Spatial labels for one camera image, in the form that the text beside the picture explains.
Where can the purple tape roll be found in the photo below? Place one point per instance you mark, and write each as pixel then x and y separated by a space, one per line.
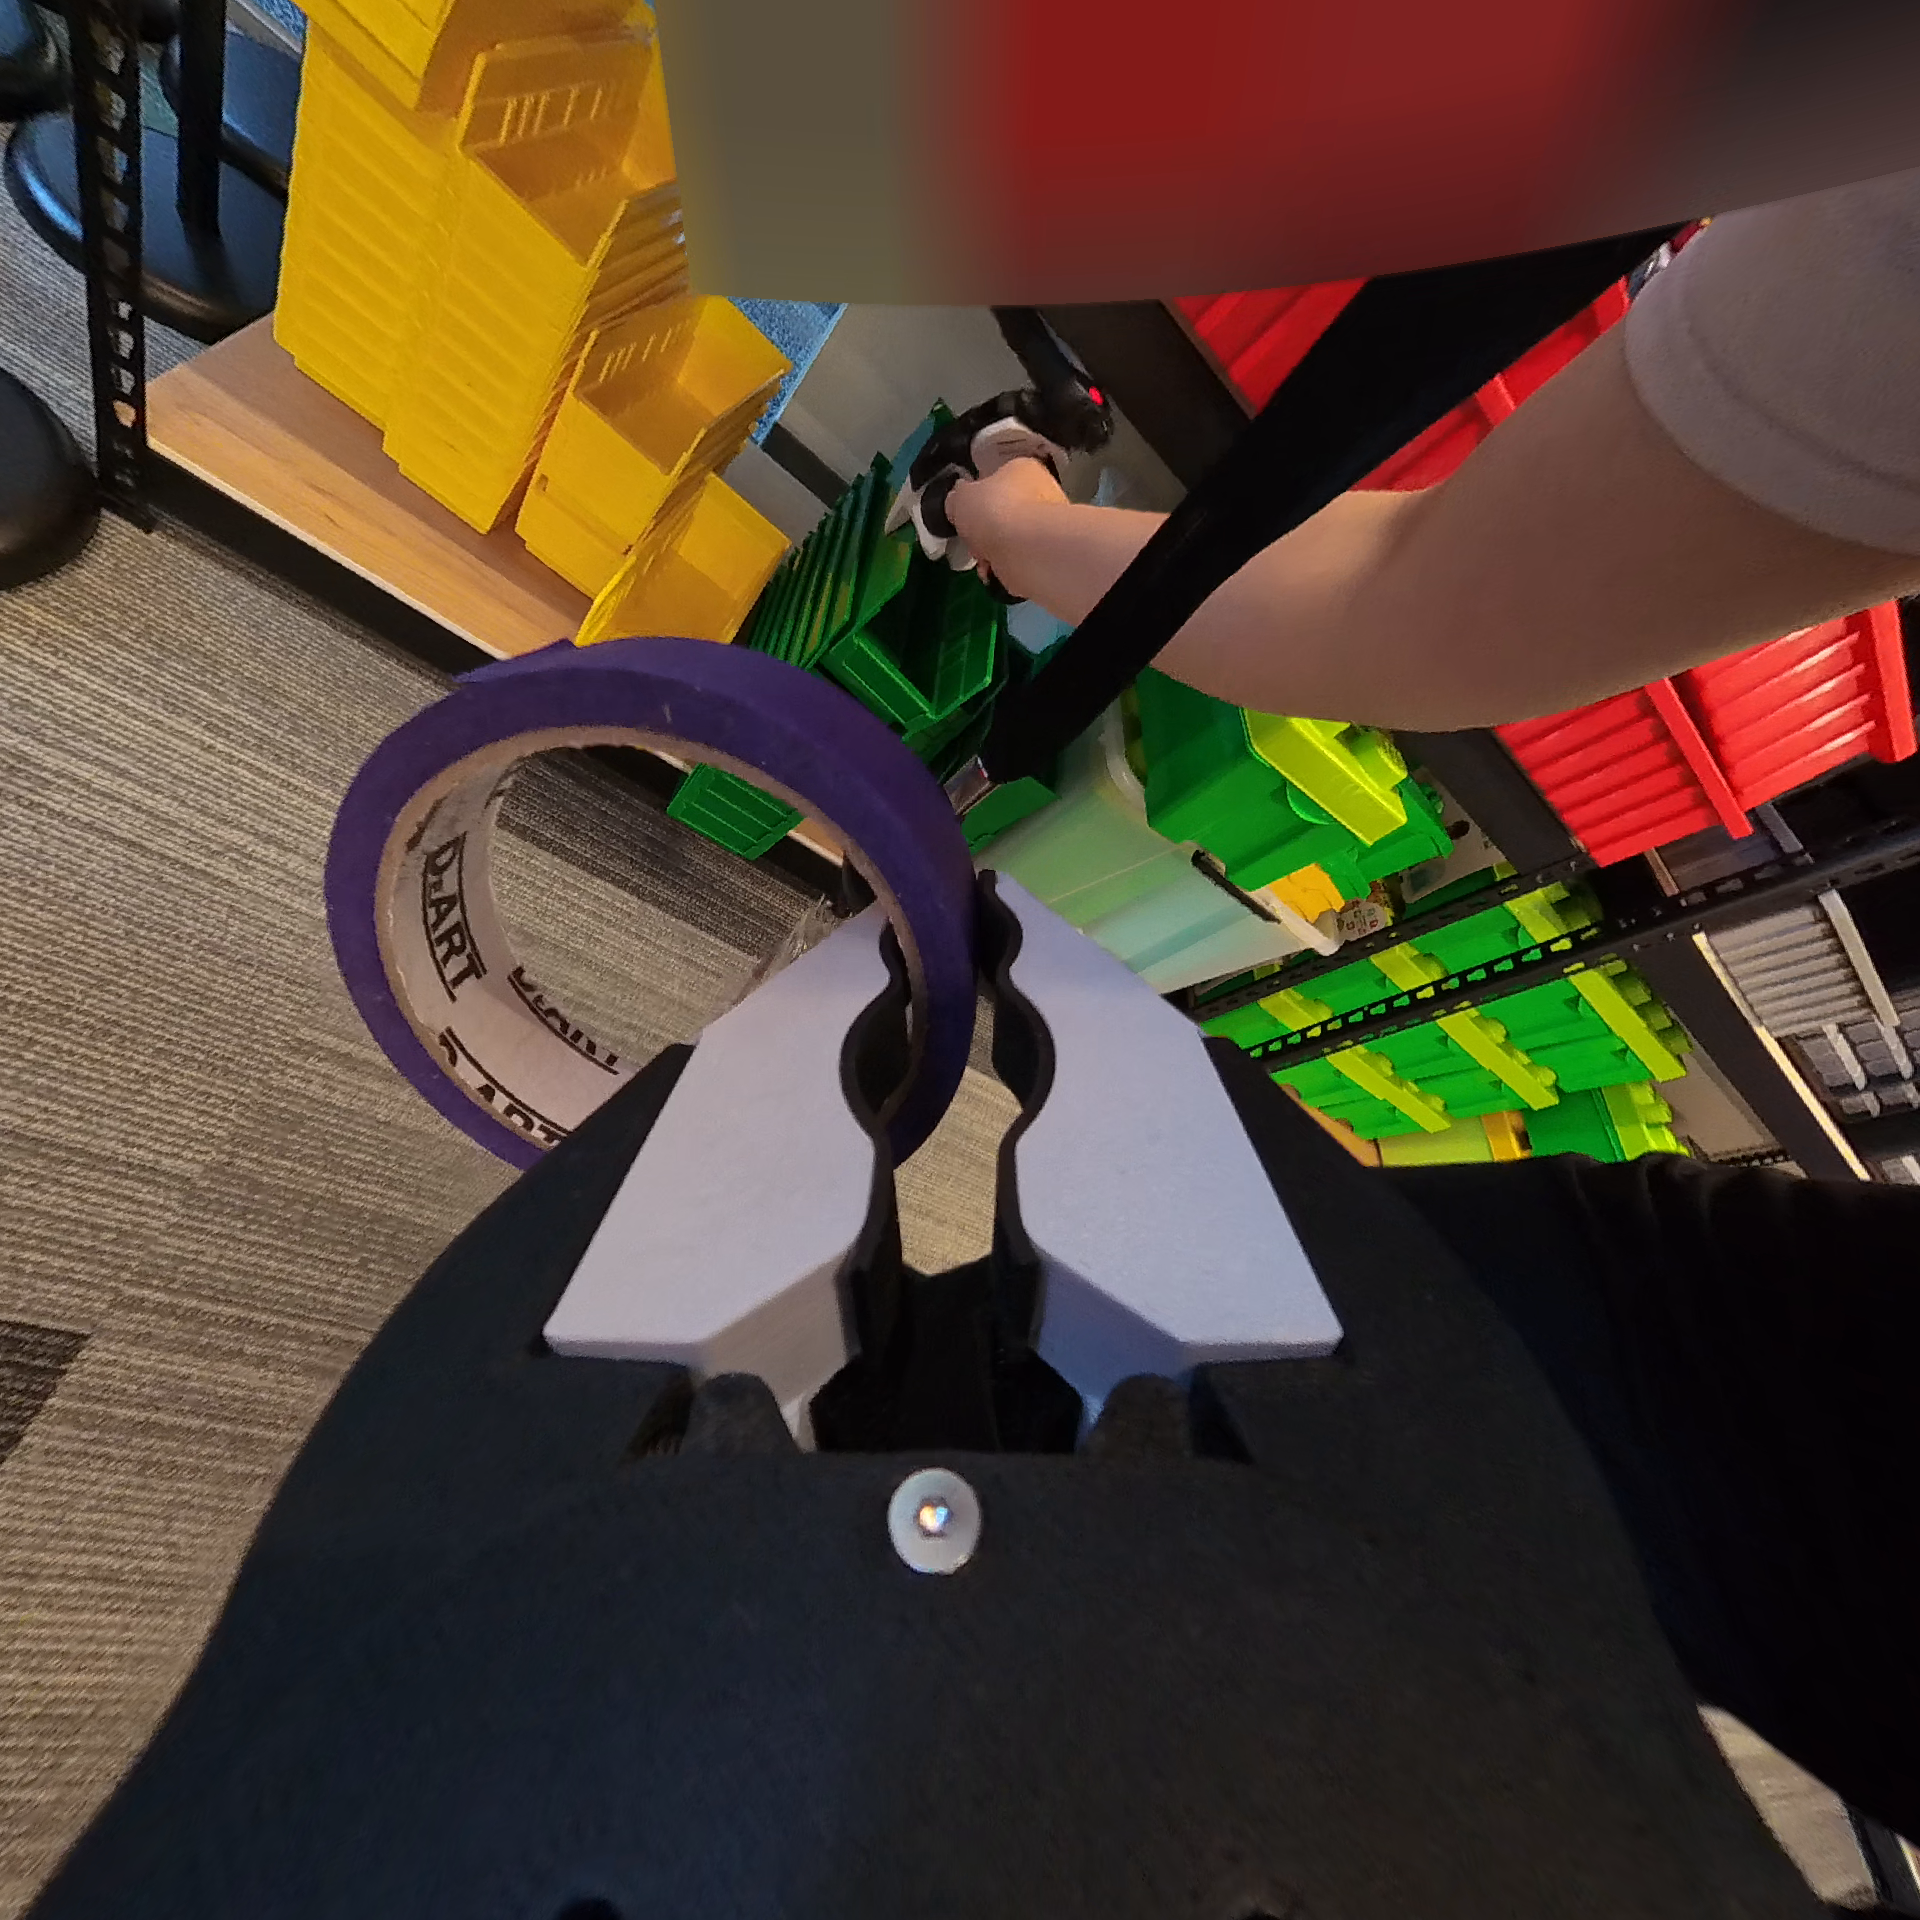
pixel 601 692

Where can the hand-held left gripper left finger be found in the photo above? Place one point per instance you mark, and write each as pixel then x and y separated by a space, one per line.
pixel 737 1200

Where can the black bin rack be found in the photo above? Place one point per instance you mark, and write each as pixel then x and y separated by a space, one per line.
pixel 105 271

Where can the stack of yellow bins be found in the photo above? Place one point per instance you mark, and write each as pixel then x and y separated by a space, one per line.
pixel 450 271

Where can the black stool base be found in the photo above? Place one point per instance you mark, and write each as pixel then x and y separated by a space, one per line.
pixel 152 212

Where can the translucent storage bin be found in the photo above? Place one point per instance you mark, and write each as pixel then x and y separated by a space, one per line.
pixel 1112 856

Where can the person's right hand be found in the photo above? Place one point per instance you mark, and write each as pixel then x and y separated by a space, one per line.
pixel 1035 547

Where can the stack of dark green bins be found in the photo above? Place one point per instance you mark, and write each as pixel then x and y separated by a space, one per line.
pixel 900 645

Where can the white shirt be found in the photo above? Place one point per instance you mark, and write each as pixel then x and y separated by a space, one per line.
pixel 1802 361

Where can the row of red bins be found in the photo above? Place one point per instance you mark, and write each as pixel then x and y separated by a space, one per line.
pixel 1739 721

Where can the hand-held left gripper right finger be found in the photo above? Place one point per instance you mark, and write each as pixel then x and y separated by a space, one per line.
pixel 1170 1200

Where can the wooden bin shelf board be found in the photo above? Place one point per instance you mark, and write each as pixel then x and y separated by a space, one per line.
pixel 332 480

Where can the row of light green bins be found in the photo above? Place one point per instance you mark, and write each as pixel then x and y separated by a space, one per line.
pixel 1259 781

